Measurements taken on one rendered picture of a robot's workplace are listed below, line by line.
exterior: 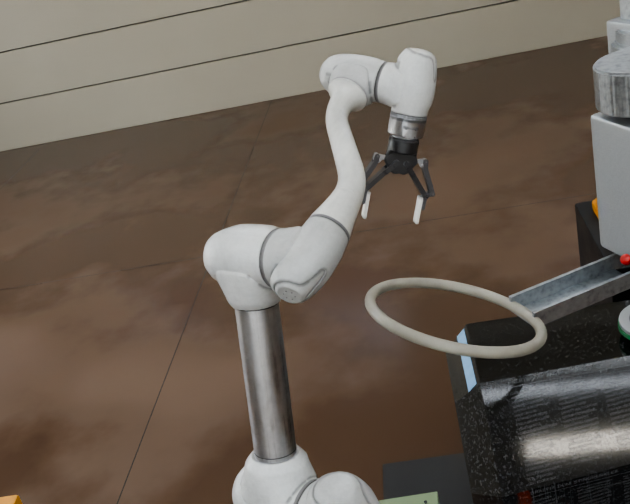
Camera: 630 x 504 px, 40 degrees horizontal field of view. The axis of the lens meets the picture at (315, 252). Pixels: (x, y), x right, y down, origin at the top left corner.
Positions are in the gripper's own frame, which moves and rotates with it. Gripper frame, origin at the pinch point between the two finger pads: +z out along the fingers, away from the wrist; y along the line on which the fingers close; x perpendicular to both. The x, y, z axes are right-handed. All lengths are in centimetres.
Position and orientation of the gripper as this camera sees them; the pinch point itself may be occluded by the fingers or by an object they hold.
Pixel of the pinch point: (390, 215)
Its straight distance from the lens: 222.4
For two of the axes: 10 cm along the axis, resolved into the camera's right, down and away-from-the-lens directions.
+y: 9.8, 0.9, 1.8
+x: -1.4, -3.2, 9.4
